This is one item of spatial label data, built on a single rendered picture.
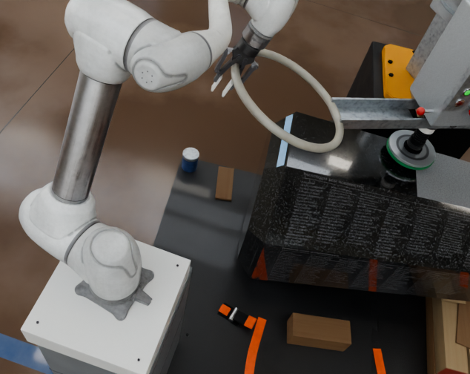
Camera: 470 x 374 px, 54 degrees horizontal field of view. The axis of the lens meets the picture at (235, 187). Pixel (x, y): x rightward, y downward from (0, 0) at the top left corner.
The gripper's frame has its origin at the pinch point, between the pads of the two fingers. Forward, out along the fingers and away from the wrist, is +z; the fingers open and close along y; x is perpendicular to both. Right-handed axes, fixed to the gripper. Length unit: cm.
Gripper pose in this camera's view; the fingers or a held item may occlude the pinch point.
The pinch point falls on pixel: (222, 85)
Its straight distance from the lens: 168.2
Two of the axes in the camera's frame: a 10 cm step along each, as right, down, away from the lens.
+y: 8.6, 3.8, 3.5
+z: -5.1, 5.7, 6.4
